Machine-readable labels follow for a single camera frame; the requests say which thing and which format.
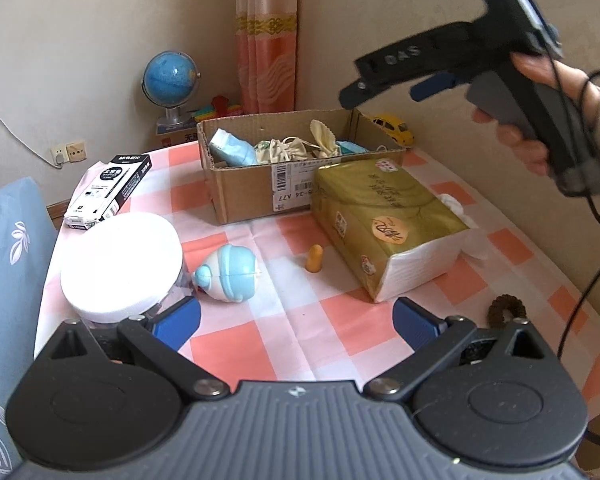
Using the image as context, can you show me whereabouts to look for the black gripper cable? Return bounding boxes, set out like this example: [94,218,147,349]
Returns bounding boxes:
[549,25,600,361]

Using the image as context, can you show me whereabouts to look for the blue leaf print pillow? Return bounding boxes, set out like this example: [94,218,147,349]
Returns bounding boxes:
[0,177,61,480]

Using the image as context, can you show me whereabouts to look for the pink white checked tablecloth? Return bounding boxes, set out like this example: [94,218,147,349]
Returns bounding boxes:
[32,140,600,407]

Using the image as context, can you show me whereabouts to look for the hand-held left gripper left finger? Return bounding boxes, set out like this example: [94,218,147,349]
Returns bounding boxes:
[34,297,232,404]

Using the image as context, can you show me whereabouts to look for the white crumpled tissue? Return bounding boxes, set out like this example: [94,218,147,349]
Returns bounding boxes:
[437,192,489,261]

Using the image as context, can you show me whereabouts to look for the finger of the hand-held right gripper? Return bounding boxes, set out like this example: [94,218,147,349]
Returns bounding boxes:
[409,73,457,102]
[338,22,486,110]

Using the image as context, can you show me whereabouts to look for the pink orange curtain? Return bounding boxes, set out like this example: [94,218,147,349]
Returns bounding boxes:
[234,0,300,116]

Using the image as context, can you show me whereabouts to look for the blue face mask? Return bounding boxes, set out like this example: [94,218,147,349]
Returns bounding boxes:
[337,140,386,156]
[208,128,259,166]

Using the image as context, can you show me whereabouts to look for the brown hair scrunchie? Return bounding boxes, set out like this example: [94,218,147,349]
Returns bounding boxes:
[487,293,529,329]

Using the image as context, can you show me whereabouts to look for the clear jar white lid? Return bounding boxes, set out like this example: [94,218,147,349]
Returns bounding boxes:
[59,212,185,327]

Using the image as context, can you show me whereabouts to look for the colourful plastic toy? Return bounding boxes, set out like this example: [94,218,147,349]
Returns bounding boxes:
[187,93,244,121]

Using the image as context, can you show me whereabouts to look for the yellow toy car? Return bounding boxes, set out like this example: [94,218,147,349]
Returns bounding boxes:
[368,113,417,147]

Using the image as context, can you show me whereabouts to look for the black white pen box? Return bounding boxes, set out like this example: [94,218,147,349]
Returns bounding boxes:
[63,153,153,231]

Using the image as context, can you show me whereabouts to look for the pale yellow cloth pouch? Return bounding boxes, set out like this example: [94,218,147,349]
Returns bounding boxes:
[309,118,344,159]

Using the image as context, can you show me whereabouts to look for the person's right hand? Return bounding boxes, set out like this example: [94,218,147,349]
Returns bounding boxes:
[472,52,600,177]

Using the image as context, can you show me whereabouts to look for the blue desk globe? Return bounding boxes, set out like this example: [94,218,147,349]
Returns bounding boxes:
[141,50,201,129]

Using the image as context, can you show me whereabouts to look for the cream printed drawstring pouch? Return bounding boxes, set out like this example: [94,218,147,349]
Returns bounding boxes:
[252,135,321,164]

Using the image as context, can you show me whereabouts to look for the gold tissue pack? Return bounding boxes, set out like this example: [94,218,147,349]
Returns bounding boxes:
[311,157,471,305]

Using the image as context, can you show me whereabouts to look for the small orange rubber cap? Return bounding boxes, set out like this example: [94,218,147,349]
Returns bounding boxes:
[304,243,324,274]

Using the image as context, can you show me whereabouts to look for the small red print carton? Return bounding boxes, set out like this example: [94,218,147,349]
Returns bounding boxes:
[153,120,201,150]

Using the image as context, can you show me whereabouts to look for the light blue conch toy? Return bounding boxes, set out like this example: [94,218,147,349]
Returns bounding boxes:
[192,243,264,304]

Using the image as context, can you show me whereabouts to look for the cardboard box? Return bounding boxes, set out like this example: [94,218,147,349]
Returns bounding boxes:
[195,108,409,226]

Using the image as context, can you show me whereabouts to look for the white cable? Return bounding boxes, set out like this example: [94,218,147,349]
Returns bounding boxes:
[0,87,64,166]

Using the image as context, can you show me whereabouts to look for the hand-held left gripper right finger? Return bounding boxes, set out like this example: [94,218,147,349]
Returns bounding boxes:
[362,297,559,404]

